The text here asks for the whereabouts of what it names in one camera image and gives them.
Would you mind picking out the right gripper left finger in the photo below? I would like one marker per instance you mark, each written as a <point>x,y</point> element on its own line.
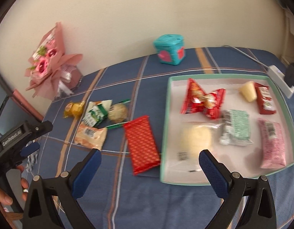
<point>40,210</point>

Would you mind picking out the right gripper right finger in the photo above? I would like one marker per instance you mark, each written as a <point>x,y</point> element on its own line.
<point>259,211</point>

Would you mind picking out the pink snack packet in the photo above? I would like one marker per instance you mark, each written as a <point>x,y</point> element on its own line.
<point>273,145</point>

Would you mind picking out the yellow cake snack packet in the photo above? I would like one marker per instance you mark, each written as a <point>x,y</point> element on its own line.
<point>74,109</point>

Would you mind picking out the beige orange snack packet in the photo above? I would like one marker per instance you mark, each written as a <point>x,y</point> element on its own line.
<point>90,137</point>

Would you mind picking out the green mint snack packet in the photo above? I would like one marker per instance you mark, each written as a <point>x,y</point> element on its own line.
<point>236,128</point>

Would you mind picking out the green white biscuit packet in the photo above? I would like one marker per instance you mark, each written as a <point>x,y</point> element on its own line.
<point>96,112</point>

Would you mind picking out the round white bun packet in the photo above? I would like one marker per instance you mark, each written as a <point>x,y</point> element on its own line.
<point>194,138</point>

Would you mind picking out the round cookie clear packet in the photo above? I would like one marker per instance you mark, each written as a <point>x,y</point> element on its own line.
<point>118,114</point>

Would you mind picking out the red gold patterned packet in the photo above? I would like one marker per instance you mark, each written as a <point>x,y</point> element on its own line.
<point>141,144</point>

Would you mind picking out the left hand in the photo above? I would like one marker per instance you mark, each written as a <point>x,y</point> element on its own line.
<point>12,195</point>

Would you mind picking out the blue white plastic wrapper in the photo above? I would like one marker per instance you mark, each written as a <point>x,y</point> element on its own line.
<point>32,150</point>

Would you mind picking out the pink flower bouquet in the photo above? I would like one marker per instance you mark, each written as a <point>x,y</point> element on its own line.
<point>53,73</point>

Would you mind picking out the mint green tray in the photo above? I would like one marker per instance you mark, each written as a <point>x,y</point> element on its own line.
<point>253,134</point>

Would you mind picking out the small red snack packet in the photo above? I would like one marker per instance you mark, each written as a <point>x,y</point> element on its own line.
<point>264,99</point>

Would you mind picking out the red snack bag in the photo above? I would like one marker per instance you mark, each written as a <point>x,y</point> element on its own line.
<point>197,100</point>

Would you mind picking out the white power strip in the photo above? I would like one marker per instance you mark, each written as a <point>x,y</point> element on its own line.
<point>278,78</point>

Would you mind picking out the black plug adapter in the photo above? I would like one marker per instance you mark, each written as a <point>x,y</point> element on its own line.
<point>289,75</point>

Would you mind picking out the teal pink toy box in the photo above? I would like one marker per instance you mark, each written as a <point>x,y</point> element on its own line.
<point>170,48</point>

